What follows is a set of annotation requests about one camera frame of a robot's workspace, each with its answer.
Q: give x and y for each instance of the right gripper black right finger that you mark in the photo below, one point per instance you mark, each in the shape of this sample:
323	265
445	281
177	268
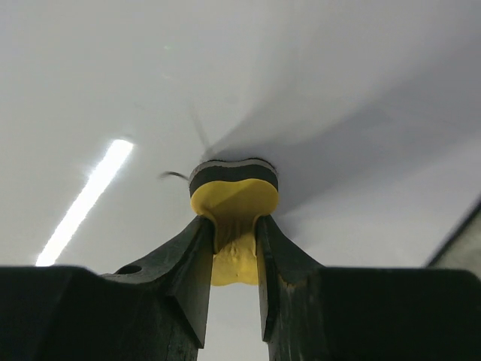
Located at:
313	312

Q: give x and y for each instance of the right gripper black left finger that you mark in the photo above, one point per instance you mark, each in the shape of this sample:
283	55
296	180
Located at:
154	308

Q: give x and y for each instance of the yellow bone-shaped eraser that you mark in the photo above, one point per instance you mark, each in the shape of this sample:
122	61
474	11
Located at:
233	195

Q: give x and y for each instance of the white whiteboard black frame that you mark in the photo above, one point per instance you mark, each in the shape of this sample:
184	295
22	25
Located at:
368	110

